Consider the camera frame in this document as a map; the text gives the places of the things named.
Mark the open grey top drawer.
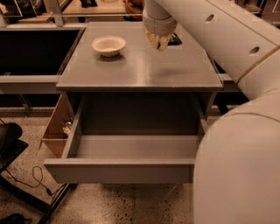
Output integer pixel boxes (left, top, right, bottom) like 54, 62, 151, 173
45, 93, 207, 184

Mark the brown bag in background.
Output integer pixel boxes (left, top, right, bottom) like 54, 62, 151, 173
122, 0, 144, 21

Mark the black object bottom left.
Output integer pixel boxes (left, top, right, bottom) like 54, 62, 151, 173
0, 213, 30, 224

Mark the black chair at left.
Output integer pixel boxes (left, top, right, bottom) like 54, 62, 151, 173
0, 122, 28, 172

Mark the black stand leg at left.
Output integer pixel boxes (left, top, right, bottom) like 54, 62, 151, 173
38, 184, 77, 224

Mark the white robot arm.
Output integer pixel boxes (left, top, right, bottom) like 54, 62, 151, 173
143, 0, 280, 224

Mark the white paper bowl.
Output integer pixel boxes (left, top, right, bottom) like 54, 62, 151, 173
92, 36, 126, 57

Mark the black cable on floor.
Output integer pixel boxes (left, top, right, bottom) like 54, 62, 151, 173
4, 165, 60, 197

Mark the grey cabinet with counter top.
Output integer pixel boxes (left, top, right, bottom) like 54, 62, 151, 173
56, 22, 223, 116

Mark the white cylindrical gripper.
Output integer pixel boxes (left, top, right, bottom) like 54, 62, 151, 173
143, 13, 178, 51

